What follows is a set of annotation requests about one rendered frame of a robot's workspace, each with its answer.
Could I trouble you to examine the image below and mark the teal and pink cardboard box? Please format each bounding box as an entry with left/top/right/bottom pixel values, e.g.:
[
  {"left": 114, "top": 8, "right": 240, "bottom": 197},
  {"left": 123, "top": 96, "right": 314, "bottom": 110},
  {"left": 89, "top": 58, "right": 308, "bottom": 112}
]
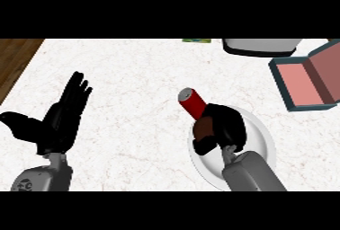
[{"left": 268, "top": 39, "right": 340, "bottom": 113}]

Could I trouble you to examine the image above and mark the white plate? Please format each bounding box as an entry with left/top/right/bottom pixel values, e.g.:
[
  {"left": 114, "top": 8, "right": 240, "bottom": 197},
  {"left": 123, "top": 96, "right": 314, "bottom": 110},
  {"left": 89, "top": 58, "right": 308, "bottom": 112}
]
[{"left": 188, "top": 104, "right": 279, "bottom": 191}]

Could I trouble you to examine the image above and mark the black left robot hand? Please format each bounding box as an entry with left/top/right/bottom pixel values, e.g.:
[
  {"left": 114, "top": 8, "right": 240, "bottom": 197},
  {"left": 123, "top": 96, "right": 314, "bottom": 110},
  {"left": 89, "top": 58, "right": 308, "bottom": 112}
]
[{"left": 0, "top": 71, "right": 95, "bottom": 156}]

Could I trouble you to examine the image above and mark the brown cupcake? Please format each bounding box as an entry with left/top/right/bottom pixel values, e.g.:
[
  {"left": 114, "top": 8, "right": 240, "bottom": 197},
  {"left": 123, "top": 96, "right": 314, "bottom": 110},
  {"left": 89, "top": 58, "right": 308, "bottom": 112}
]
[{"left": 193, "top": 115, "right": 216, "bottom": 144}]

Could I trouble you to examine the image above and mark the red can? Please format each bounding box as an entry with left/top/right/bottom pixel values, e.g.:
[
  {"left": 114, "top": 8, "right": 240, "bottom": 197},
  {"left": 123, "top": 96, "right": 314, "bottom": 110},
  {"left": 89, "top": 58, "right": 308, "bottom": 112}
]
[{"left": 177, "top": 87, "right": 211, "bottom": 121}]

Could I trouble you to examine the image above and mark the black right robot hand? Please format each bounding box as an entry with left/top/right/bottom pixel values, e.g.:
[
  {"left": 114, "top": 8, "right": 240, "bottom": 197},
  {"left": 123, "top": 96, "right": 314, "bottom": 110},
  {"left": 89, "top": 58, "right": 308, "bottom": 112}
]
[{"left": 193, "top": 102, "right": 248, "bottom": 156}]

